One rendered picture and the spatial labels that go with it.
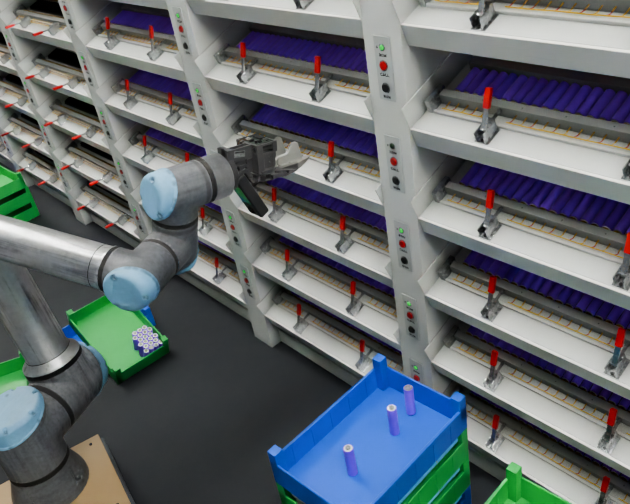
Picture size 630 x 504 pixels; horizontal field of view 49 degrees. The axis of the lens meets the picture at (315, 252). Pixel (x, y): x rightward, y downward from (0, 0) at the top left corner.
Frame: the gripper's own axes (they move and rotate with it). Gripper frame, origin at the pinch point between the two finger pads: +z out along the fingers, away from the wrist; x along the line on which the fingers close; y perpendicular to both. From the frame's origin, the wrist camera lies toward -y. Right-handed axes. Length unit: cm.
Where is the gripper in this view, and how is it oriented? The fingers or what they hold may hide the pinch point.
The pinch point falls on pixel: (299, 159)
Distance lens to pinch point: 154.0
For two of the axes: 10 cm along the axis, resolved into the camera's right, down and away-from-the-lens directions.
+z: 7.5, -3.3, 5.8
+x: -6.6, -3.1, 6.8
